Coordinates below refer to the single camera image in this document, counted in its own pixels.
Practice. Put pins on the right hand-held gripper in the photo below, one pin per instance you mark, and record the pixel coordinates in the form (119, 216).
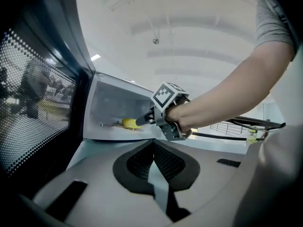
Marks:
(163, 96)

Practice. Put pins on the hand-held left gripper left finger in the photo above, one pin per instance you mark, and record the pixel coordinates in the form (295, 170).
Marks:
(99, 178)

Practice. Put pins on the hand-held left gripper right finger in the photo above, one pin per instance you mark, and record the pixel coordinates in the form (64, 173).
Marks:
(208, 178)

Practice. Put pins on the yellow corn cob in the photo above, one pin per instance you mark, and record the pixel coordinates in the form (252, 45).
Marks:
(130, 123)

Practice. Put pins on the white microwave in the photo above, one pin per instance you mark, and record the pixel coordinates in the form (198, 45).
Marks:
(113, 103)

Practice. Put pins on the person's right forearm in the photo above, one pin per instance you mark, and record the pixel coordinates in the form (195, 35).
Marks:
(236, 91)

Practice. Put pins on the person's right hand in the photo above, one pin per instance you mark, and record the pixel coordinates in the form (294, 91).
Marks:
(184, 115)

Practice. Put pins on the clear water bottle green label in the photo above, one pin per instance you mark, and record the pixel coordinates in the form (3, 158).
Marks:
(251, 137)

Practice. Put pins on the black metal railing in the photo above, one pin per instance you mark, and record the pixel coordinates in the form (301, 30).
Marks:
(248, 121)

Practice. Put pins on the round metal ceiling fixture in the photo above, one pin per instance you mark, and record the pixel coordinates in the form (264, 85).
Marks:
(155, 41)

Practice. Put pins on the small ceiling light panel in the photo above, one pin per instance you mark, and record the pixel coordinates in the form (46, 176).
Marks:
(95, 57)

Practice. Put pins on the person's grey shirt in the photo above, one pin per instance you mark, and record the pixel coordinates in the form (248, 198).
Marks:
(272, 25)

